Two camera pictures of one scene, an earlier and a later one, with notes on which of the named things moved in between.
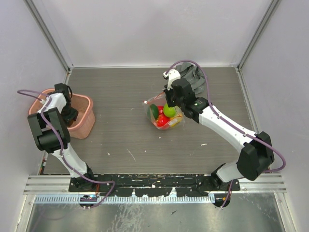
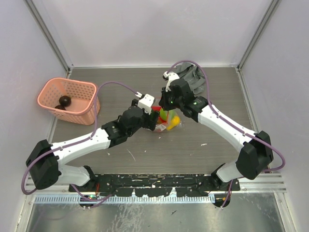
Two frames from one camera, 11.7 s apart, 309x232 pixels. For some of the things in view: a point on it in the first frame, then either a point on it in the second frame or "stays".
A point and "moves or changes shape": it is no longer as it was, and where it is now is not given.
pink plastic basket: [83, 106] moves or changes shape
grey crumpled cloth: [193, 74] stays
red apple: [162, 119] → [156, 108]
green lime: [169, 111] → [162, 113]
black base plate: [154, 185] stays
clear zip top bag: [161, 116] stays
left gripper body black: [68, 113] → [145, 122]
